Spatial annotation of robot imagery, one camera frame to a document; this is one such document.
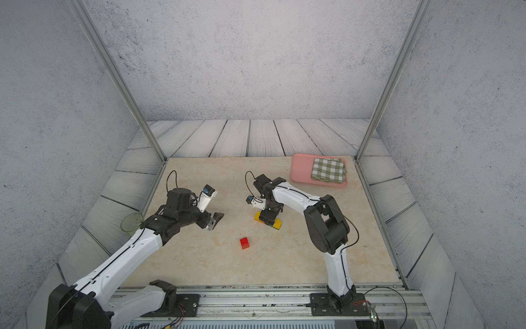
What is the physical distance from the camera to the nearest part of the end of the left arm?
72 cm

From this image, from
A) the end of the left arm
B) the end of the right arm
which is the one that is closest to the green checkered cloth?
the end of the right arm

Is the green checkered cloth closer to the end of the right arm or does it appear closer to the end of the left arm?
the end of the right arm

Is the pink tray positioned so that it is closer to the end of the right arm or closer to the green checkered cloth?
the green checkered cloth

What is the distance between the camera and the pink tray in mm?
1107

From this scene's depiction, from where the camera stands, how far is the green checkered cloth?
1.12 m

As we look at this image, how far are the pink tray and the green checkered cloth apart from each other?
0.01 meters

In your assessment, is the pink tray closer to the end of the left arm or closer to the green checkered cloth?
the green checkered cloth

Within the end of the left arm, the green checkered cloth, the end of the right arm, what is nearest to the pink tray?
the green checkered cloth

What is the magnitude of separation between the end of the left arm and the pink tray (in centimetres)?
54

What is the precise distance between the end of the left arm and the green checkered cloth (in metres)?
0.61

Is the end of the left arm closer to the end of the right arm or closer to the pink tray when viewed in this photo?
Answer: the end of the right arm
